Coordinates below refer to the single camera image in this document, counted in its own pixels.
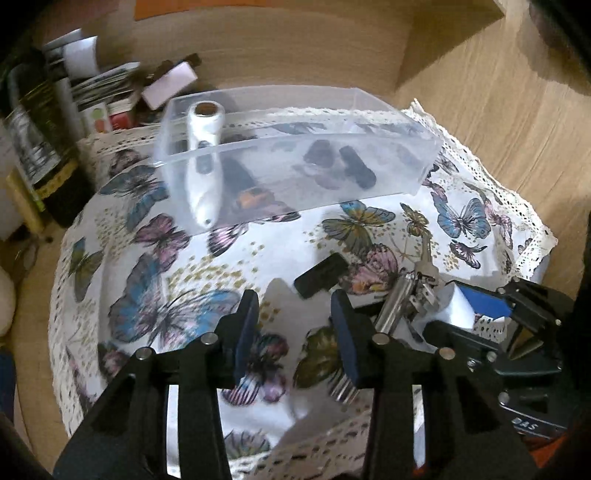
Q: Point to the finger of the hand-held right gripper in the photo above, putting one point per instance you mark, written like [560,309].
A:
[461,344]
[489,302]

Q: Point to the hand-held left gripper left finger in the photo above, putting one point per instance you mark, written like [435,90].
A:
[244,334]

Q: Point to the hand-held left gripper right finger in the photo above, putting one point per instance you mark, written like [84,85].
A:
[345,344]

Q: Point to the black plastic clip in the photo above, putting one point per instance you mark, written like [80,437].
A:
[318,277]

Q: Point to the clear plastic storage box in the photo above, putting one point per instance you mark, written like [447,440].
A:
[295,115]

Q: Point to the butterfly print tablecloth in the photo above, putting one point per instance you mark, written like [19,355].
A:
[194,258]

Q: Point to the black and orange lighter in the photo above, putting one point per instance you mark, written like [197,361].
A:
[247,191]

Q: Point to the black oblong stick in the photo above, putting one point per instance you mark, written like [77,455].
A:
[356,168]

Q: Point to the white plastic bottle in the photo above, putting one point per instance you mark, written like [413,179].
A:
[203,134]

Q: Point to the wooden stick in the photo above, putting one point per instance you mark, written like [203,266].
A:
[23,203]

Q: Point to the pink and white box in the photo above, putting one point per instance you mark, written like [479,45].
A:
[168,85]

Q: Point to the dark glass bottle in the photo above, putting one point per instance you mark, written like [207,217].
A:
[41,152]

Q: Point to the stack of booklets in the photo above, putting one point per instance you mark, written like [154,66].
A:
[108,92]

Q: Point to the white paper carton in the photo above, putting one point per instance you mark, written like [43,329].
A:
[78,55]

